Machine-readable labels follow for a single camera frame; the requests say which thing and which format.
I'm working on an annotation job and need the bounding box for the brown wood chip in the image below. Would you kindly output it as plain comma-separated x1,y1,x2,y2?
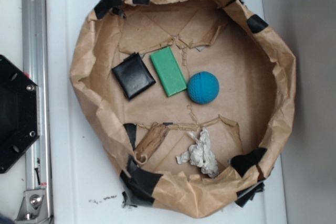
134,122,170,166

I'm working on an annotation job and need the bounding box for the brown paper bin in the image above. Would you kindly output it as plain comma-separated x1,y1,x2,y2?
70,0,296,218

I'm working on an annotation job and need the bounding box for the green rectangular block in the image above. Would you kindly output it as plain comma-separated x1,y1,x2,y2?
150,47,187,97

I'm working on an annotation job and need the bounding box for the blue dimpled ball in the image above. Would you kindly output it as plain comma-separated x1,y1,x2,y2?
187,71,219,104

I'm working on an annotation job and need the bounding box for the black folded square pad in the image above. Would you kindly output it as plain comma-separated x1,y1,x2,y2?
112,53,156,100

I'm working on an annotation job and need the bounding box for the crumpled white paper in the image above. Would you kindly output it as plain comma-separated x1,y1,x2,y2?
176,127,219,178

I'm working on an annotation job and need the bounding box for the white tray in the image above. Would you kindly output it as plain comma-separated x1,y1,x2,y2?
46,0,287,223

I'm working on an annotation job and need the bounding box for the aluminium extrusion rail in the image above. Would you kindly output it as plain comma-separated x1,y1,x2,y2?
22,0,54,223

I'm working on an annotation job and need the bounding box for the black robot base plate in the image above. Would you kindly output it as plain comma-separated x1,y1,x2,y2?
1,55,39,174

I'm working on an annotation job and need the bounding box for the metal corner bracket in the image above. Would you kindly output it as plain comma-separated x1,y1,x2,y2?
15,189,49,223

